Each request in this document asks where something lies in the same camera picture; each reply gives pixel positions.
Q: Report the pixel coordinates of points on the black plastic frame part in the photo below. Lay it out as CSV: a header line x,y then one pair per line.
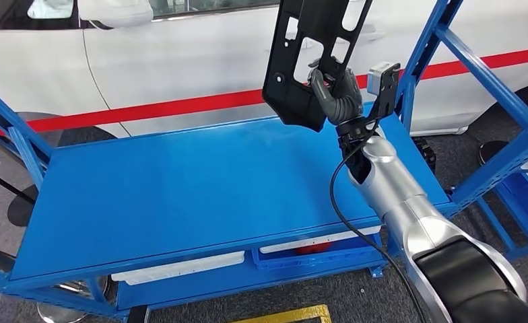
x,y
291,102

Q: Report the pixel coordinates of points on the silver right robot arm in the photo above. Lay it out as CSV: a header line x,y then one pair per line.
x,y
402,200

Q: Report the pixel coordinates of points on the blue metal shelf rack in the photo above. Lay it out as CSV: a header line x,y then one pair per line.
x,y
157,200
523,249

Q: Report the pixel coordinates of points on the red item in bin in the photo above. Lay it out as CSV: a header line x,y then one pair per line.
x,y
313,248

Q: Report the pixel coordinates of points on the blue plastic bin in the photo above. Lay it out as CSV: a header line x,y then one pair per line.
x,y
527,209
277,263

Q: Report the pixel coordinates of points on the white car with red stripe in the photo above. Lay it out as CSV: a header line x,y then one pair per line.
x,y
179,53

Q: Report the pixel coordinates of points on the yellow floor tape square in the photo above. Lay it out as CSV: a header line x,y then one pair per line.
x,y
299,315

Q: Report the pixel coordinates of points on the black round base stand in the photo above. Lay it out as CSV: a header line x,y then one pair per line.
x,y
491,151
23,209

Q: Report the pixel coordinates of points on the stanchion with chrome base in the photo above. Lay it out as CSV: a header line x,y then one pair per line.
x,y
58,314

